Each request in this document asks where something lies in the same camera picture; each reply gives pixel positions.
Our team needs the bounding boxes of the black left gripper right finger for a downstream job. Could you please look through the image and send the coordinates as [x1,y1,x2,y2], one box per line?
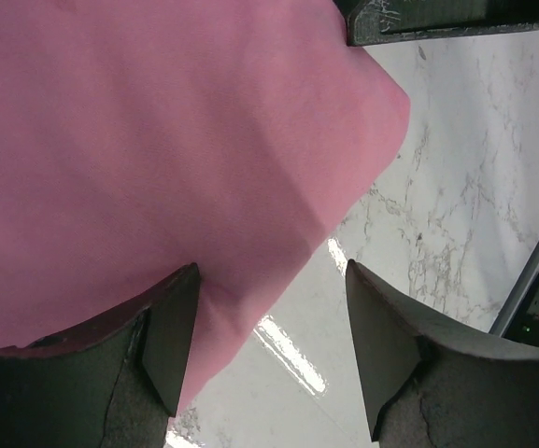
[346,261,539,447]

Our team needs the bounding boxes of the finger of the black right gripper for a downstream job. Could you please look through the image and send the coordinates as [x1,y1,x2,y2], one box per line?
[336,0,539,47]

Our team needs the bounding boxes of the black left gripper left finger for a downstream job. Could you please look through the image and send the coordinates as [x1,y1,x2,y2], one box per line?
[0,264,201,447]

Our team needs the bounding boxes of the pink t shirt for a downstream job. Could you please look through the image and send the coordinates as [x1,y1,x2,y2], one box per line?
[0,1,410,405]

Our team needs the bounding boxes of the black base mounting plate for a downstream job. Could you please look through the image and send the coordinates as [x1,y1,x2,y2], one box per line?
[503,274,539,347]

